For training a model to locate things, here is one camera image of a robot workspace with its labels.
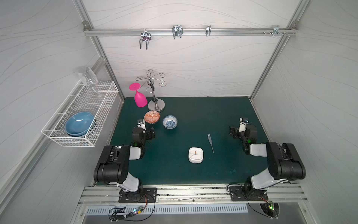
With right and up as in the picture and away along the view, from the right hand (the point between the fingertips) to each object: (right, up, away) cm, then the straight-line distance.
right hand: (238, 126), depth 95 cm
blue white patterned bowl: (-48, +2, +8) cm, 49 cm away
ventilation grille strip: (-79, -40, -25) cm, 92 cm away
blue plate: (-86, +5, -33) cm, 93 cm away
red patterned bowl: (-63, +5, +12) cm, 64 cm away
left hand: (-64, -1, -1) cm, 64 cm away
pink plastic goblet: (-68, +19, 0) cm, 71 cm away
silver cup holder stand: (-62, +15, +18) cm, 66 cm away
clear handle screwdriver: (-19, -11, -1) cm, 22 cm away
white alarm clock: (-30, -17, -10) cm, 36 cm away
